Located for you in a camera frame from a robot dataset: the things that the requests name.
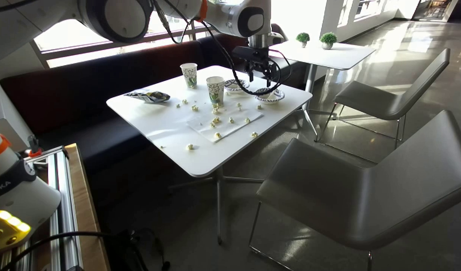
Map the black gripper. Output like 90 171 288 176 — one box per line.
247 43 282 85

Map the patterned paper cup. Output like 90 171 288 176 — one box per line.
179 61 199 90
205 75 226 108

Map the small green potted plant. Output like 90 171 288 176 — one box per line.
295 31 312 49
319 30 339 51

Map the white side table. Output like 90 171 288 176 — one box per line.
264 39 378 142

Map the grey shell chair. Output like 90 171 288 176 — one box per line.
248 109 461 271
315 46 452 151

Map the dark upholstered bench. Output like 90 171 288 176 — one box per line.
0 22 304 156

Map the wooden base board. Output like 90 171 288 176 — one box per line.
63 141 113 271

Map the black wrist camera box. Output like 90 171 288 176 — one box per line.
232 45 251 61

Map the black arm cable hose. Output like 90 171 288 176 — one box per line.
152 0 292 97

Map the metal table pedestal base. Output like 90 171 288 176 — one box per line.
167 167 265 246

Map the red clamp handle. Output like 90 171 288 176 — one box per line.
25 144 44 159

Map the aluminium profile frame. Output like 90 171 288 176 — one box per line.
24 142 86 271

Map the black floor cable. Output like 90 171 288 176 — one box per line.
0 228 126 271

